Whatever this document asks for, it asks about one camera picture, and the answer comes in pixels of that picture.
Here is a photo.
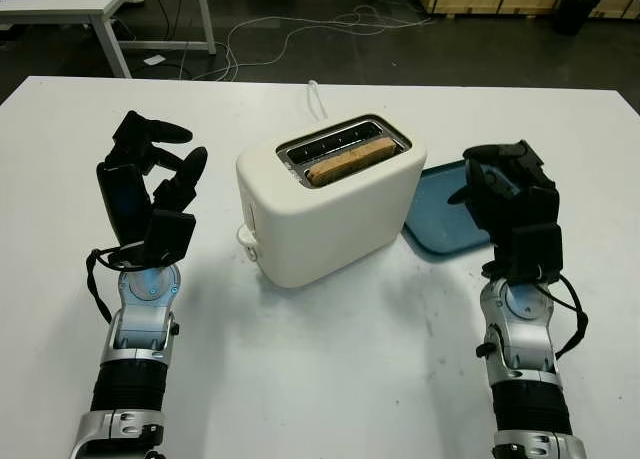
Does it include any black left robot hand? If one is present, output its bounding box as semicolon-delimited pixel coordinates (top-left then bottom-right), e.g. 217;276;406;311
95;110;209;253

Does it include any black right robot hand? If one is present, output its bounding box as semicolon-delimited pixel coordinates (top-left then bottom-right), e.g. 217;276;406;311
447;139;560;260

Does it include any brown bread slice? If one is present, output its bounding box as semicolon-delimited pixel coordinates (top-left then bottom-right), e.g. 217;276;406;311
305;137;396;188

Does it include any blue plastic tray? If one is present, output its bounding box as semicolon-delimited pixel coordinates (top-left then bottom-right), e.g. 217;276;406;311
403;158;494;254

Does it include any cream two-slot toaster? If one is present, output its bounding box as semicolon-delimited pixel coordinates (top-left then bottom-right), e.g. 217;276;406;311
235;113;429;290

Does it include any black waste bin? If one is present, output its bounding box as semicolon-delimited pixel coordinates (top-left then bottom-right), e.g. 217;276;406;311
552;0;601;38

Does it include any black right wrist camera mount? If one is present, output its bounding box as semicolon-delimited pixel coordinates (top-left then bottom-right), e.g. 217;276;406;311
509;222;565;284

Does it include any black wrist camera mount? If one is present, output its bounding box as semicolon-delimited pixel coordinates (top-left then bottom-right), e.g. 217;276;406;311
141;208;197;269
509;222;565;284

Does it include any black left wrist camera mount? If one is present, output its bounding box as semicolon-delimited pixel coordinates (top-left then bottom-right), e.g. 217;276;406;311
141;208;197;269

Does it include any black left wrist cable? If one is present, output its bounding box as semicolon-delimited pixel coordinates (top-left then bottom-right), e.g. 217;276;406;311
85;247;151;325

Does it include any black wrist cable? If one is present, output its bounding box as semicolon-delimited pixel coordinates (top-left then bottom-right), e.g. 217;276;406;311
542;273;589;360
85;247;151;325

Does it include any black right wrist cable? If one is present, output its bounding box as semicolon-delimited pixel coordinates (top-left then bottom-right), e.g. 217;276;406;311
542;273;589;360

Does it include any white floor cable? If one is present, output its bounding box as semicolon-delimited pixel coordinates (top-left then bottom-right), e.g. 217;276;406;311
189;3;436;80

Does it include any black floor cable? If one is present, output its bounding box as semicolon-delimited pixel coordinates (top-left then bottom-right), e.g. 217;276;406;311
134;0;211;80

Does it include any white toaster power cord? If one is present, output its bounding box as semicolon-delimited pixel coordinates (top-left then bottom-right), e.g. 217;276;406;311
305;79;329;120

